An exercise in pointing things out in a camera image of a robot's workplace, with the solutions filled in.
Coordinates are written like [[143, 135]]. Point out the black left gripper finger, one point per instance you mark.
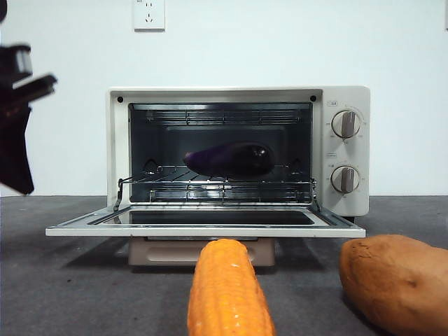
[[14, 154]]

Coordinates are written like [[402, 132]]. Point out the purple eggplant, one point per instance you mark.
[[231, 159]]

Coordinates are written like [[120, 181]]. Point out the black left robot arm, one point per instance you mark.
[[2, 10]]

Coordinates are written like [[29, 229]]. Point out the white toaster oven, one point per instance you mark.
[[217, 94]]

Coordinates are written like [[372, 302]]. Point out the beige oven timer knob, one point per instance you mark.
[[346, 179]]

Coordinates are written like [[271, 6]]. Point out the beige oven temperature knob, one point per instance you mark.
[[346, 124]]

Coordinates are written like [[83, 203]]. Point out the orange corn cob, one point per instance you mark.
[[227, 290]]

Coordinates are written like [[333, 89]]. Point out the brown sweet potato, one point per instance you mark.
[[395, 280]]

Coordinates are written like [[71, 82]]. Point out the pale grey left camera box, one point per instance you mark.
[[24, 63]]

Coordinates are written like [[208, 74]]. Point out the white wall socket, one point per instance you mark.
[[149, 17]]

